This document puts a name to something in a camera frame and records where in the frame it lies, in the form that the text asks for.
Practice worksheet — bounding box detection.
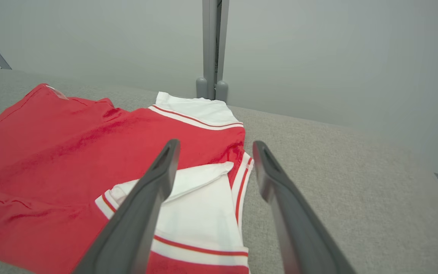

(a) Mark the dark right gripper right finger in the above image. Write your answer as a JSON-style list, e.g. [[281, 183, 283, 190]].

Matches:
[[252, 140, 357, 274]]

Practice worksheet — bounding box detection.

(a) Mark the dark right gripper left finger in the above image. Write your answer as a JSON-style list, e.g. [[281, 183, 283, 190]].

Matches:
[[73, 139, 181, 274]]

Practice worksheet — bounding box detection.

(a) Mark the red Bulls basketball jersey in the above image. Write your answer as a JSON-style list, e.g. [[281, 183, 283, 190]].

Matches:
[[0, 83, 254, 274]]

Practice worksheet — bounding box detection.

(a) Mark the grey cylindrical post foot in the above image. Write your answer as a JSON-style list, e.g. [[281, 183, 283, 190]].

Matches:
[[215, 80, 229, 103], [196, 77, 208, 99]]

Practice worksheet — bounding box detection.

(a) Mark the grey partition post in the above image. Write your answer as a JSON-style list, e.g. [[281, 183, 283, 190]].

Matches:
[[202, 0, 230, 100]]

